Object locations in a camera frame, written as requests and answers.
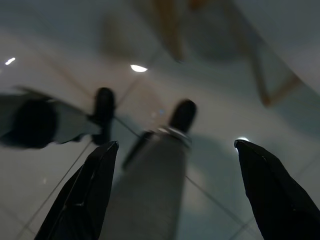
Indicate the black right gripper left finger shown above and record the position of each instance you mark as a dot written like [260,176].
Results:
[82,200]

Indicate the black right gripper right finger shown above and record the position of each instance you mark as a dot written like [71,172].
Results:
[280,205]

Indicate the dark brown wooden table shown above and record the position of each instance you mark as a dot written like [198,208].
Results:
[260,82]

